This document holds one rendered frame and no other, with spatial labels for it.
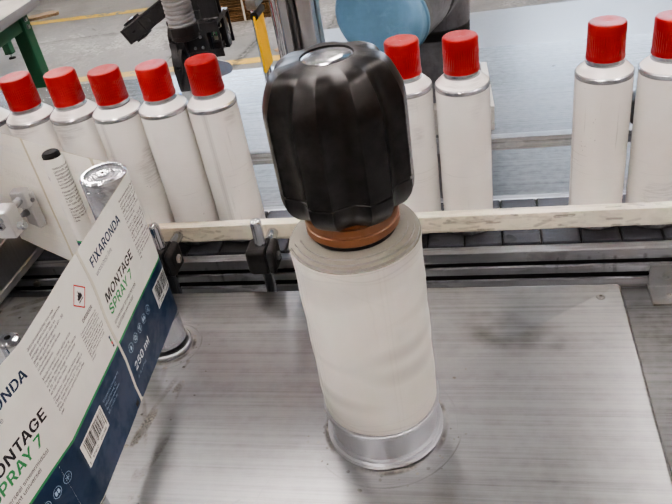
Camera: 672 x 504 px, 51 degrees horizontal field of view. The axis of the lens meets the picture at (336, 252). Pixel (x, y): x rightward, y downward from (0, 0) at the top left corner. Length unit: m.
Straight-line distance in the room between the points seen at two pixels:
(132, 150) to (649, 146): 0.51
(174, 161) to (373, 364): 0.38
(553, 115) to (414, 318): 0.69
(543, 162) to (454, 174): 0.28
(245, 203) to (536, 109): 0.52
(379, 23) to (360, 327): 0.54
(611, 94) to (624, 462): 0.32
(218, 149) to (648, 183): 0.42
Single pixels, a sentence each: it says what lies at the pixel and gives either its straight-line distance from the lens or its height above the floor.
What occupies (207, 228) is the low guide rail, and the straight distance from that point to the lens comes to 0.78.
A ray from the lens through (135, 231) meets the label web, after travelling 0.59.
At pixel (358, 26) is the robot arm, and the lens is 0.92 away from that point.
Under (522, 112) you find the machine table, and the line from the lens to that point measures 1.12.
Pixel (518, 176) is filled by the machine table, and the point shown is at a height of 0.83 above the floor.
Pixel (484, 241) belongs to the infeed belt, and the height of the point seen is 0.88.
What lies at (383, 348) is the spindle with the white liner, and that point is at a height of 1.00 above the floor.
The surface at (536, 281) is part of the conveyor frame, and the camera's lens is 0.76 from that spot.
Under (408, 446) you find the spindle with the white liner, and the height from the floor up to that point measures 0.90.
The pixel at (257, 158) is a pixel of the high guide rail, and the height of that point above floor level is 0.96.
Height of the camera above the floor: 1.31
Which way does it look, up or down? 35 degrees down
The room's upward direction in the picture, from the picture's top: 10 degrees counter-clockwise
